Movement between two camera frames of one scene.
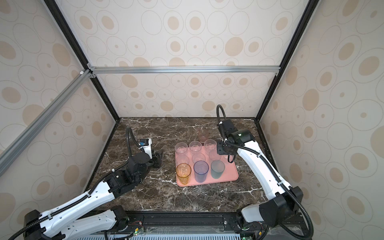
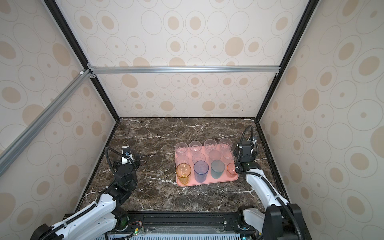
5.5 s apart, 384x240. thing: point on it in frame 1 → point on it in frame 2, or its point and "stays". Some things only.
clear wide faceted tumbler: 182,159 stays
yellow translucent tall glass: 183,171 stays
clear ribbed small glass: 195,146 stays
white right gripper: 219,150 → 254,157
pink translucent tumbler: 203,135 → 231,169
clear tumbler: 181,148 stays
